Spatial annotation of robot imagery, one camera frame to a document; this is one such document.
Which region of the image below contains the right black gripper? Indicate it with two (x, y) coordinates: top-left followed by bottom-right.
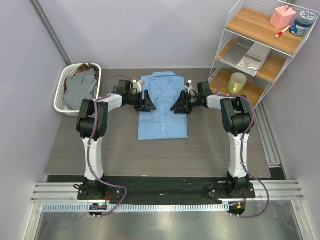
(171, 90), (203, 114)

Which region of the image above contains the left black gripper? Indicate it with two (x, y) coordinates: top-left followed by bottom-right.
(126, 90), (156, 112)

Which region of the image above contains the light blue long sleeve shirt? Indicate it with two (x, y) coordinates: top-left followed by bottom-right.
(138, 71), (188, 141)

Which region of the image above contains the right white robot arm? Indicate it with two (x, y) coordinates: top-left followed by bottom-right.
(170, 80), (254, 198)

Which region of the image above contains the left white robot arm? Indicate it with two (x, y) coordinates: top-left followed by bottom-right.
(74, 79), (157, 200)

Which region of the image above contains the yellow translucent cup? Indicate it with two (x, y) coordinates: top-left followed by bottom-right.
(227, 72), (247, 95)

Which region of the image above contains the grey shirt in basket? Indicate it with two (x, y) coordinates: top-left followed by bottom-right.
(64, 68), (98, 111)

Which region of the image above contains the brown patterned garment in basket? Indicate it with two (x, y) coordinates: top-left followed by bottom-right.
(75, 63), (100, 78)

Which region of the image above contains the grey booklet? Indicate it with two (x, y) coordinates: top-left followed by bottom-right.
(220, 37), (271, 77)

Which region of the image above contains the white laundry basket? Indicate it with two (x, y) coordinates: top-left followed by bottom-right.
(53, 63), (102, 117)

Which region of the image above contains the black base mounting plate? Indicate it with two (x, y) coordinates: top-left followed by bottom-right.
(46, 174), (256, 206)

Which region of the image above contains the red white marker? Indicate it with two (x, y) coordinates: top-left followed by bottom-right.
(274, 25), (291, 39)

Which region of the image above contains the pink cube power strip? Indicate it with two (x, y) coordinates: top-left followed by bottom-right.
(269, 5), (297, 29)

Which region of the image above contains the blue white jar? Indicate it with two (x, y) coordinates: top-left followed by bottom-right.
(289, 11), (317, 37)

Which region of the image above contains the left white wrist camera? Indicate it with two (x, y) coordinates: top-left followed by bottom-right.
(131, 79), (145, 94)

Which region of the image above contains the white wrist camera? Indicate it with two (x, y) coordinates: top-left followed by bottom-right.
(184, 79), (195, 93)
(131, 79), (145, 94)

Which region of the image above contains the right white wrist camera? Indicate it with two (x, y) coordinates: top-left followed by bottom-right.
(184, 79), (195, 93)

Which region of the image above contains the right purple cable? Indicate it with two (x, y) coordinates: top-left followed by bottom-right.
(190, 74), (271, 220)

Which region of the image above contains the purple cable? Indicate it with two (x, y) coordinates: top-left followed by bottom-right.
(190, 74), (271, 220)
(84, 74), (137, 218)

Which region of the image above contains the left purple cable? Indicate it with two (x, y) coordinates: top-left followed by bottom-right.
(84, 74), (137, 218)

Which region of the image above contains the white wire wooden shelf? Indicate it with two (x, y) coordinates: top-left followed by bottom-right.
(208, 0), (320, 106)

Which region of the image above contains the white slotted cable duct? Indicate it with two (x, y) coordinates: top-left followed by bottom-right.
(42, 202), (230, 213)

